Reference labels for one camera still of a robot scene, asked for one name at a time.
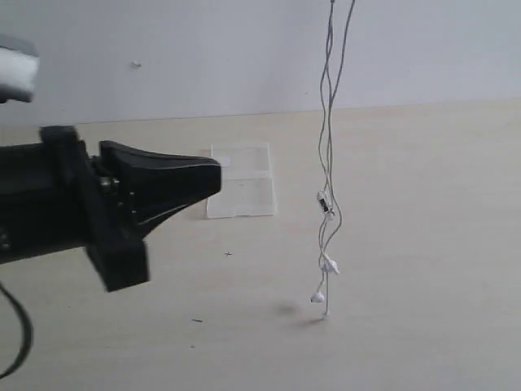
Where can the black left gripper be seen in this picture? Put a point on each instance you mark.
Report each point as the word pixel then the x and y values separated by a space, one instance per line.
pixel 52 200

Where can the white wired earphones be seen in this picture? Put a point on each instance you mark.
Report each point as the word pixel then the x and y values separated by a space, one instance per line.
pixel 332 214

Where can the clear plastic storage box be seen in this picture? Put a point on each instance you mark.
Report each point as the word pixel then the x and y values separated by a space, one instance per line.
pixel 247 181

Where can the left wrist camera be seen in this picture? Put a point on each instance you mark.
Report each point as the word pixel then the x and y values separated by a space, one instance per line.
pixel 19 67

